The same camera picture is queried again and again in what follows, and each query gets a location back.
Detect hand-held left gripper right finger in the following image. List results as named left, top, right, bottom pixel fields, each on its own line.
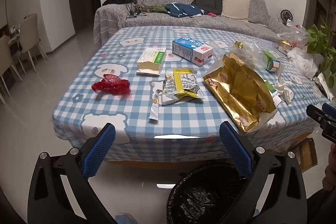
left=219, top=121, right=307, bottom=224

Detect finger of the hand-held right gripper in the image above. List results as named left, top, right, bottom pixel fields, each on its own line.
left=307, top=105, right=332, bottom=126
left=322, top=103, right=336, bottom=119

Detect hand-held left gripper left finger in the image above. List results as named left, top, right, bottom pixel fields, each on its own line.
left=28, top=123, right=117, bottom=224

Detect white tissue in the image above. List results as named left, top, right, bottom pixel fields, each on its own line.
left=274, top=79, right=296, bottom=106

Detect green white paper packet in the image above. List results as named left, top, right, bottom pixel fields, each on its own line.
left=263, top=80, right=282, bottom=108

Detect black lined bin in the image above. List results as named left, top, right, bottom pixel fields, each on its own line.
left=167, top=163, right=265, bottom=224

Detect gold foil bag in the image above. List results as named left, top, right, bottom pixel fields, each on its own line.
left=203, top=53, right=277, bottom=134

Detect red wrapper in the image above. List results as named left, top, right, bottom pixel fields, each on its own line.
left=91, top=73, right=132, bottom=97

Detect small green box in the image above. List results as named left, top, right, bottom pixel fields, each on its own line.
left=263, top=50, right=284, bottom=73

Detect slim white sachet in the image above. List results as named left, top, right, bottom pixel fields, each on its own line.
left=148, top=89, right=164, bottom=120

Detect yellow snack packet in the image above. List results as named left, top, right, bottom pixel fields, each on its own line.
left=161, top=69, right=206, bottom=106

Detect green white medicine box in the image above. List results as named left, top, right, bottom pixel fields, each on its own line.
left=136, top=48, right=164, bottom=76

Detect blue white milk carton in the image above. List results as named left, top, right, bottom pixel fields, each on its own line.
left=172, top=36, right=214, bottom=66

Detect brown cardboard box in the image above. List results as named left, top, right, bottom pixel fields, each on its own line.
left=293, top=138, right=318, bottom=172

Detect white plastic bag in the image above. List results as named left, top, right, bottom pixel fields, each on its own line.
left=287, top=48, right=318, bottom=79

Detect wooden coffee table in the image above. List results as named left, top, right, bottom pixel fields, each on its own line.
left=106, top=158, right=297, bottom=169

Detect blue checked bear-print tablecloth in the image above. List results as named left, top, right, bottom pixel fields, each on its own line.
left=52, top=26, right=334, bottom=161

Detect green potted plant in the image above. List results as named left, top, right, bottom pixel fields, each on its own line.
left=306, top=25, right=336, bottom=88

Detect gold-topped white box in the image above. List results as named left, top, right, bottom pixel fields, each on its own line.
left=278, top=40, right=292, bottom=56

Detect clear plastic bag red print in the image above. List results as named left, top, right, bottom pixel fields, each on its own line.
left=278, top=20, right=310, bottom=48

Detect small white fan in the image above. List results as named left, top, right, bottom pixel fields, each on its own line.
left=280, top=9, right=294, bottom=26

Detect clear plastic film strip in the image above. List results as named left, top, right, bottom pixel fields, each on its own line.
left=209, top=40, right=227, bottom=55

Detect cream pillow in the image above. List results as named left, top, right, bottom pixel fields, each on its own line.
left=220, top=0, right=250, bottom=21

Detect cream dining chair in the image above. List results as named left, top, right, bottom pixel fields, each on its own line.
left=0, top=35, right=24, bottom=105
left=20, top=13, right=49, bottom=65

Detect grey covered sofa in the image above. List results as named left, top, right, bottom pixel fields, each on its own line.
left=93, top=0, right=292, bottom=43

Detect green cloth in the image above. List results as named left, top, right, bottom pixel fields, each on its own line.
left=139, top=5, right=168, bottom=13

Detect blue jacket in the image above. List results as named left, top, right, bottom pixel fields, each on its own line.
left=165, top=3, right=204, bottom=18

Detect black cables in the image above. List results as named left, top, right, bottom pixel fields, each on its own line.
left=126, top=0, right=147, bottom=18

